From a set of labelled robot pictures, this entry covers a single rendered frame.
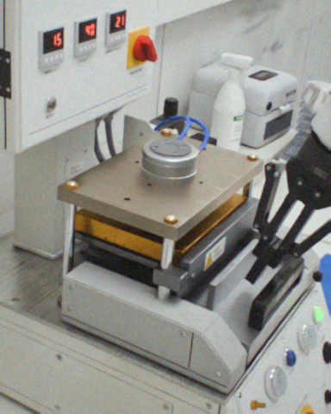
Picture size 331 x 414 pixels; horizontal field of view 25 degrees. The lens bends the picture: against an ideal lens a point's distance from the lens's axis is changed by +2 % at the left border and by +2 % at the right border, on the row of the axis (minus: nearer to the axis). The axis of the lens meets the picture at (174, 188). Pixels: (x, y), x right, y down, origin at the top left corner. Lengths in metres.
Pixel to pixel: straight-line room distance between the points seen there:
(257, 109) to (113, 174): 0.98
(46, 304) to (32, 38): 0.37
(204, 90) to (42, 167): 0.99
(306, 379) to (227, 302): 0.18
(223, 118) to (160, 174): 0.92
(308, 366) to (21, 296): 0.42
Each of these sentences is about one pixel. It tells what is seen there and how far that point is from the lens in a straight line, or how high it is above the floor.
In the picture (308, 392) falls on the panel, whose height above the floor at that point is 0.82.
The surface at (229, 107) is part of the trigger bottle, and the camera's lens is 1.90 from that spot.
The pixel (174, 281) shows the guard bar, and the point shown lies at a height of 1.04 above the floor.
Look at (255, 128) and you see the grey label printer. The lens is 1.97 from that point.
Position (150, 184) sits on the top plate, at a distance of 1.00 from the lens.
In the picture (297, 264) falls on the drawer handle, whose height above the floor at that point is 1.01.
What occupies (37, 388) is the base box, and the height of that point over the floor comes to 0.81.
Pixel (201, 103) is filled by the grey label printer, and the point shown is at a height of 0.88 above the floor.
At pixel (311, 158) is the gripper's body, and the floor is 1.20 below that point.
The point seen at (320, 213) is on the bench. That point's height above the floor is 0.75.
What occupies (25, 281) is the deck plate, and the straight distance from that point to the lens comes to 1.12.
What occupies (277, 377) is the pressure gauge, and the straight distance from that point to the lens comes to 1.03.
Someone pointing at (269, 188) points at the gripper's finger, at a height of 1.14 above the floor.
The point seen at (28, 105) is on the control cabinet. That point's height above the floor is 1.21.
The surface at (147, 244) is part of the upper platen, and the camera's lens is 0.97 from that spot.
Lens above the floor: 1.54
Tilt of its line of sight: 26 degrees down
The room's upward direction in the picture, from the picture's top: 6 degrees clockwise
